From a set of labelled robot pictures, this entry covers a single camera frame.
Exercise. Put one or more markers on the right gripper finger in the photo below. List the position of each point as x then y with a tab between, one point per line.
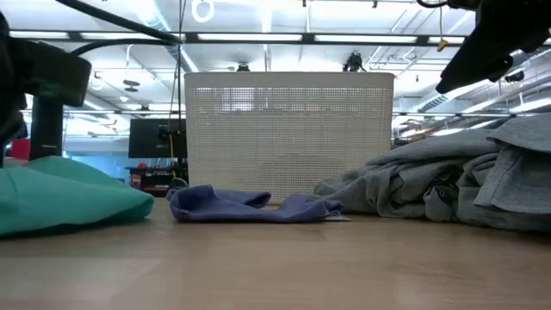
469	69

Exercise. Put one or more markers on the heather grey sweatshirt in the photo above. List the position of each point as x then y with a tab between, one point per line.
430	181

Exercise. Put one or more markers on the purple knit garment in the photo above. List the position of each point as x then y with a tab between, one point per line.
224	208

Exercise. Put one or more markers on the teal garment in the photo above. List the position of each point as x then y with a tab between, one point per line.
64	194

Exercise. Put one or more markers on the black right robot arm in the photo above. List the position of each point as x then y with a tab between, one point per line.
540	41

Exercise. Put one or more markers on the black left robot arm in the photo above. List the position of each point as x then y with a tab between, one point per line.
47	73

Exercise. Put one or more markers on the yellow hanging tag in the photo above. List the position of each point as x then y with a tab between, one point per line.
442	44

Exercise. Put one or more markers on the white perforated plastic laundry basket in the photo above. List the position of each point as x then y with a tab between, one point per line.
292	129

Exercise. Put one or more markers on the small black ceiling fixture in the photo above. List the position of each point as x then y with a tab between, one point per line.
243	67

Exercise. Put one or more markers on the black monitor screen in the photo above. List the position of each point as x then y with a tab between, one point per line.
150	138

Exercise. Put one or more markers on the dark cluttered shelf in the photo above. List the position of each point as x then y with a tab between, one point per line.
150	178

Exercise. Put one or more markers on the red box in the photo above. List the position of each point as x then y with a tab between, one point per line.
20	148

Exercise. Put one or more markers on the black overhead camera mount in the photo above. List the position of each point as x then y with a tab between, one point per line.
354	62

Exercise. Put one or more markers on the black overhead frame beam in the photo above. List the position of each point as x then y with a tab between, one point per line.
307	38

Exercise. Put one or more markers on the thin black frame rail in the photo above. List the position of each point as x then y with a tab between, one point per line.
129	112

